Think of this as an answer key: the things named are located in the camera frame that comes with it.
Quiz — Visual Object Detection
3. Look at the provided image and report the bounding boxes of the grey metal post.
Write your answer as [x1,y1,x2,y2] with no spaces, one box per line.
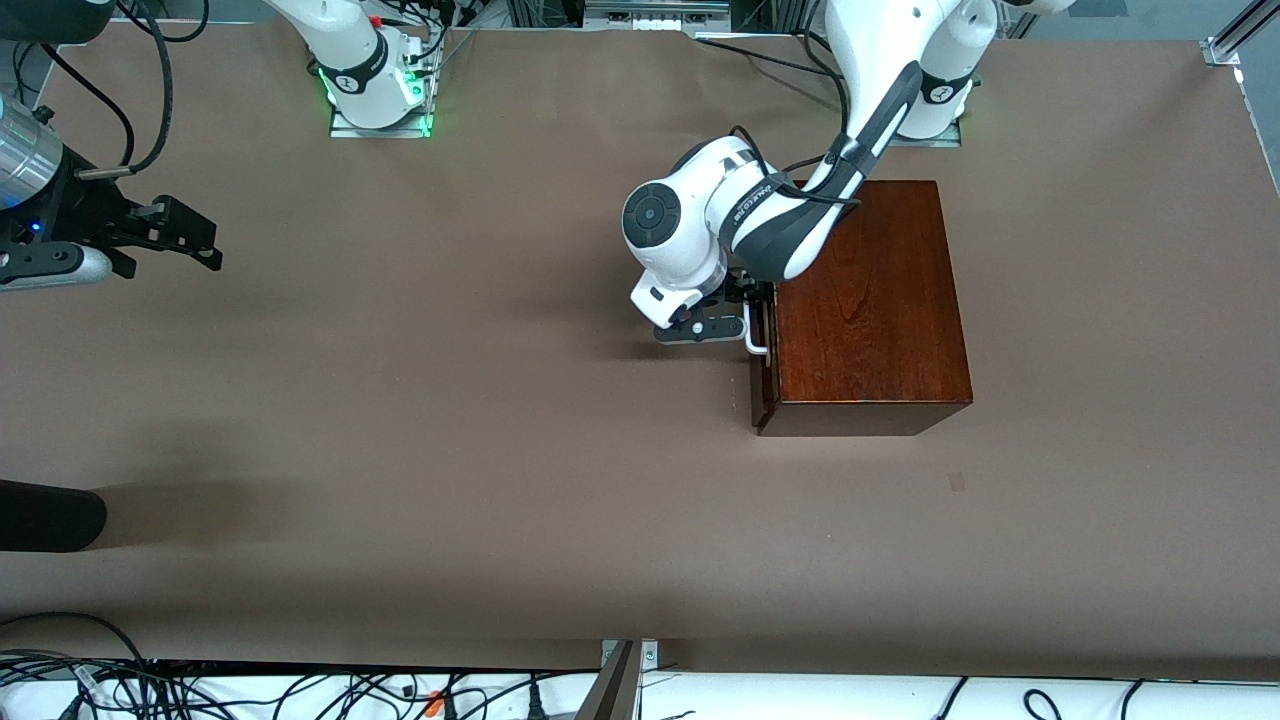
[577,639,660,720]

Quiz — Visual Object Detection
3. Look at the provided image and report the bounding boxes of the black ribbed cylinder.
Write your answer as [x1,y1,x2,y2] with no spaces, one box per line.
[0,480,108,554]

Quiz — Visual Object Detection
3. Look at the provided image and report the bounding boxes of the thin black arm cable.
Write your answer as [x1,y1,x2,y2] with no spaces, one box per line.
[12,40,136,168]

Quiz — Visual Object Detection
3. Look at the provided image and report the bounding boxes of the black looped cable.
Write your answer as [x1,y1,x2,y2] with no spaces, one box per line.
[0,611,153,693]

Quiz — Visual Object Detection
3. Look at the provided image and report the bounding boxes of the grey device with ports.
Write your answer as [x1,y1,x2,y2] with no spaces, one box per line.
[583,0,732,29]

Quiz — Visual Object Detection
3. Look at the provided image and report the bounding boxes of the aluminium profile rail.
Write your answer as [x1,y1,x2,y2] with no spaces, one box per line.
[1199,0,1280,68]

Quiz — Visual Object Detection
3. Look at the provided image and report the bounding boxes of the long black table cable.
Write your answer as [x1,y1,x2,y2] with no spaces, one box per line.
[694,38,841,79]

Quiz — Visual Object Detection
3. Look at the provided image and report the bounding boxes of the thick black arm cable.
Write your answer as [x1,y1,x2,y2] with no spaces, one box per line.
[74,0,211,181]
[727,124,864,207]

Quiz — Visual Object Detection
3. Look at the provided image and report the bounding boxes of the dark brown wooden cabinet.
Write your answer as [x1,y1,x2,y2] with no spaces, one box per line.
[768,180,975,438]

